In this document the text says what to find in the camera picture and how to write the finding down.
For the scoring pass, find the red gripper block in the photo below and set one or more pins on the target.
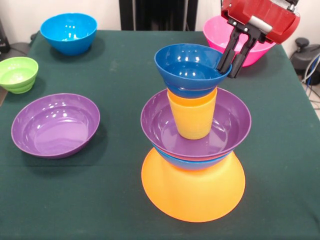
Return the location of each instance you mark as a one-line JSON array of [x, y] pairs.
[[265, 12]]

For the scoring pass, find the small dark blue bowl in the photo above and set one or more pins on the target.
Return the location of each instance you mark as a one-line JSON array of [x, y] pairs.
[[175, 67]]

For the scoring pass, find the orange cup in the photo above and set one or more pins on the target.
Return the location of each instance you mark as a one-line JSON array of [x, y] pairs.
[[192, 101]]

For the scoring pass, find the yellow cup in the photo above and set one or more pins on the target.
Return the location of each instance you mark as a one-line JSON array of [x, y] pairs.
[[192, 122]]

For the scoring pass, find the purple shallow bowl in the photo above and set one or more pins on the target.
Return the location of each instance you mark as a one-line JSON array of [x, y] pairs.
[[160, 125], [55, 130]]

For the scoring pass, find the light blue bowl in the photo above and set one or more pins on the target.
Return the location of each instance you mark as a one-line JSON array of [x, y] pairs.
[[195, 165], [68, 32]]

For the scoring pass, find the large orange bowl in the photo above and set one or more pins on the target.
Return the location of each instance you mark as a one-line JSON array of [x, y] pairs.
[[192, 195]]

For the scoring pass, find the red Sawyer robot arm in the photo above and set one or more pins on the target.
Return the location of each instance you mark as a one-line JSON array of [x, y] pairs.
[[291, 2]]

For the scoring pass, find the large pink bowl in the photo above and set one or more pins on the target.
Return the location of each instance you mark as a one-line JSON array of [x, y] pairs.
[[255, 52]]

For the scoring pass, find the small green bowl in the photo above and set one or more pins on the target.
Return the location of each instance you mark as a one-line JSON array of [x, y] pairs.
[[17, 75]]

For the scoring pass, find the dark green tablecloth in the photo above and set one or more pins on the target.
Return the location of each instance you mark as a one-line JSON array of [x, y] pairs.
[[62, 200]]

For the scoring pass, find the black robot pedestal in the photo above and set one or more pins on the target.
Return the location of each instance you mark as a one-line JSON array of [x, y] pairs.
[[160, 15]]

